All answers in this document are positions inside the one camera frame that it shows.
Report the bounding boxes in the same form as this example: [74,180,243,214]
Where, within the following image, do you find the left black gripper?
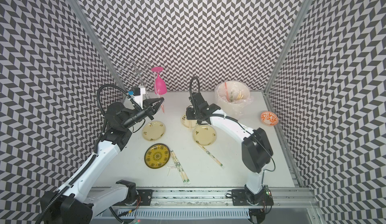
[123,97,164,129]

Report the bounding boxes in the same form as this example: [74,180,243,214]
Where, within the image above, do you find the green chopsticks pair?
[170,151,191,184]
[200,146,224,168]

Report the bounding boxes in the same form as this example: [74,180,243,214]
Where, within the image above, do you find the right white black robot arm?
[186,77,276,207]

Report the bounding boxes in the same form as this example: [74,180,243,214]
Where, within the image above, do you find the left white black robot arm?
[36,84,164,224]

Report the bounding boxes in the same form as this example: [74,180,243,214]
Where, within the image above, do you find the cream plate with dark mark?
[181,114,199,128]

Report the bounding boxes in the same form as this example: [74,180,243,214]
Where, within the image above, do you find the pink plastic goblet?
[151,67,167,95]

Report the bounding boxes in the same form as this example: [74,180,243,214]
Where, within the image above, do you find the cream plate centre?
[193,125,217,146]

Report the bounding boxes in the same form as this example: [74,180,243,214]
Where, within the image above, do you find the cream plate left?
[142,121,166,141]

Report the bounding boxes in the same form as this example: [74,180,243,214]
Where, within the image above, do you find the white bin with plastic bag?
[215,81,253,119]

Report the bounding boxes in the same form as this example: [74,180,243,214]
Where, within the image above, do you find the dark yellow patterned plate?
[144,143,170,169]

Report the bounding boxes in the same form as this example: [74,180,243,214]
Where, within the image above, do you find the small orange patterned dish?
[260,111,278,126]

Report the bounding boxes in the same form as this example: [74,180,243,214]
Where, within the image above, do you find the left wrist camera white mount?
[128,86,146,108]

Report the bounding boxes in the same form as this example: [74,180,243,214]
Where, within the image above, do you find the metal wire cup rack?
[117,61,150,99]

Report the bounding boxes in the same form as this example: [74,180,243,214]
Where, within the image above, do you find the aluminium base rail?
[85,186,325,224]

